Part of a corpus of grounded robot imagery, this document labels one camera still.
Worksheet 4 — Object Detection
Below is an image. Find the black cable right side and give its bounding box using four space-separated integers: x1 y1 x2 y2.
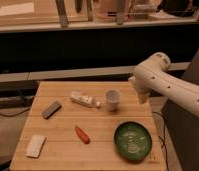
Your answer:
152 111 171 171

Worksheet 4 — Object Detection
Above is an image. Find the white ceramic cup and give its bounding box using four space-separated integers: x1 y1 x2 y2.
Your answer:
105 89 121 112

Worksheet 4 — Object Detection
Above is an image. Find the white plastic bottle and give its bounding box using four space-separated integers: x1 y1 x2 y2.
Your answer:
70 91 102 108

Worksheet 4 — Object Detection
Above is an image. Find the black cable on floor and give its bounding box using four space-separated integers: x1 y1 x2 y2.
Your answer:
0 107 31 118

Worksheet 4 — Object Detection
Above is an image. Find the wooden table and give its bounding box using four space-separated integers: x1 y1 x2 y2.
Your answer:
10 81 166 171

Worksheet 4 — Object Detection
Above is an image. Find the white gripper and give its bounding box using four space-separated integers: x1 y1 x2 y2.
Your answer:
128 76 150 104

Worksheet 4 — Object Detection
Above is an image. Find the orange carrot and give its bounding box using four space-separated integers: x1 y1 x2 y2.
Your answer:
75 126 90 144

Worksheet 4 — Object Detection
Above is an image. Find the grey rectangular block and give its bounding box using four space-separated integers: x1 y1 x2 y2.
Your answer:
42 101 61 119

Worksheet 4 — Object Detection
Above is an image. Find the white sponge block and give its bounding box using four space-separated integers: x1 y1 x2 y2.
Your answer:
26 135 46 158

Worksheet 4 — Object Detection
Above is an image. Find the green round bowl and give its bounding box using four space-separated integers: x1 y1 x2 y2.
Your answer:
114 121 152 162

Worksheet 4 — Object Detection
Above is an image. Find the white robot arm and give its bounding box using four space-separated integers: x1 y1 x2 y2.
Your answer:
129 52 199 118

